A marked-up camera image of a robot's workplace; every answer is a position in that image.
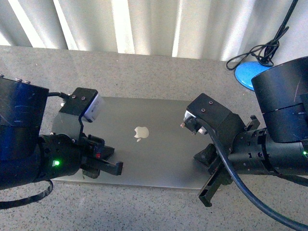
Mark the black lamp cable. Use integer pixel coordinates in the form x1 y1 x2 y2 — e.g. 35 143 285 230
225 26 289 71

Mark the black camera cable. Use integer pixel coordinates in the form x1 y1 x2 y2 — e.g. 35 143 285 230
187 116 308 231
0 91 73 210

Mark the blue round lamp base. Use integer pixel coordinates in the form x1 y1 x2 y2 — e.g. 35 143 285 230
234 61 270 91

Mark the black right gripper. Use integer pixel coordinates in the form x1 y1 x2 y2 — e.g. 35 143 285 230
194 128 302 207

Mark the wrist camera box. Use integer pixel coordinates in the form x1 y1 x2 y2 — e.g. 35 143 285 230
52 87 105 144
180 93 245 155

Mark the black lamp pole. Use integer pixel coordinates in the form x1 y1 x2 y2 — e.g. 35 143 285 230
259 0 298 67

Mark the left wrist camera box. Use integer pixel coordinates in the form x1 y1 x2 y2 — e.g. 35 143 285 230
52 87 105 144

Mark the black left camera cable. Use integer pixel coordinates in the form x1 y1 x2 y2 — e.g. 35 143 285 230
0 91 73 210

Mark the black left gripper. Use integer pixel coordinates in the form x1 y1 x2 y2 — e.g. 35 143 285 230
35 134 123 182

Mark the grey laptop computer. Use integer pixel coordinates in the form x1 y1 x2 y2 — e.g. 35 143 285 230
60 97 211 189

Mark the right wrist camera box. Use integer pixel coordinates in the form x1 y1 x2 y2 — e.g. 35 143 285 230
180 93 245 155

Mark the black right camera cable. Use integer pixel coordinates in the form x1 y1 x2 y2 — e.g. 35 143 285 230
187 116 308 231

